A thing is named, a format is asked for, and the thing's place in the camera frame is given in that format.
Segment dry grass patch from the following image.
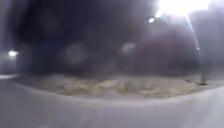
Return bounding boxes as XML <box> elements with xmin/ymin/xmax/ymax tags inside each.
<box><xmin>18</xmin><ymin>73</ymin><xmax>224</xmax><ymax>100</ymax></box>

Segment dark mass of trees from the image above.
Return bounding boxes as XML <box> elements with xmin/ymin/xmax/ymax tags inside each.
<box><xmin>13</xmin><ymin>0</ymin><xmax>224</xmax><ymax>79</ymax></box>

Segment grey paved path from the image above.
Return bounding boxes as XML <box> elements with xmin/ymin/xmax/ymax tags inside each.
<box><xmin>0</xmin><ymin>73</ymin><xmax>224</xmax><ymax>128</ymax></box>

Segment street lamp post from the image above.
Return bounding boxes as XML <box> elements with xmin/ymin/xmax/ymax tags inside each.
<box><xmin>182</xmin><ymin>13</ymin><xmax>210</xmax><ymax>87</ymax></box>

